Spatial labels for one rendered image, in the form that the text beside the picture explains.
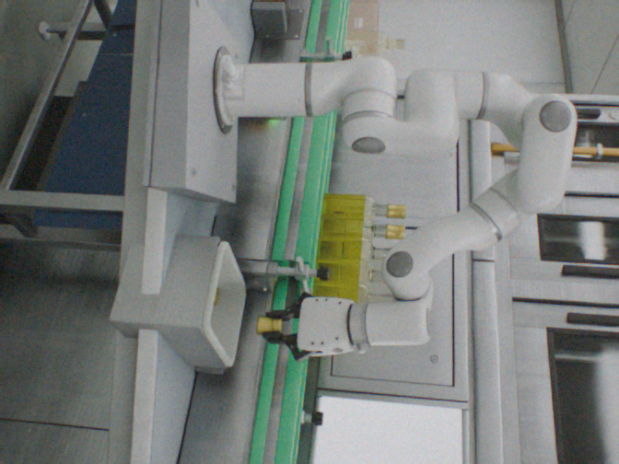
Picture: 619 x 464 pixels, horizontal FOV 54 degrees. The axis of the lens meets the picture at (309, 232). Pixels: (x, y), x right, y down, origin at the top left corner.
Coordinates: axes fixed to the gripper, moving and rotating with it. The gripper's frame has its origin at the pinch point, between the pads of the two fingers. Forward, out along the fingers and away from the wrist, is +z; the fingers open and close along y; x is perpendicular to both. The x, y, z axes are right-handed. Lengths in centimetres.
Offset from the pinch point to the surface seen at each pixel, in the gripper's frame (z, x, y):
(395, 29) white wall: 68, -327, 445
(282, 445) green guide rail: 1.8, -13.6, -18.8
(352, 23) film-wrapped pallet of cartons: 83, -244, 369
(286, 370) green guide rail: 2.7, -13.5, -4.2
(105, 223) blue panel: 41.7, 6.5, 22.9
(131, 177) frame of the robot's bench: 19.4, 26.9, 18.4
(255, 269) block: 6.8, -0.9, 12.9
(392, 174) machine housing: -11, -39, 60
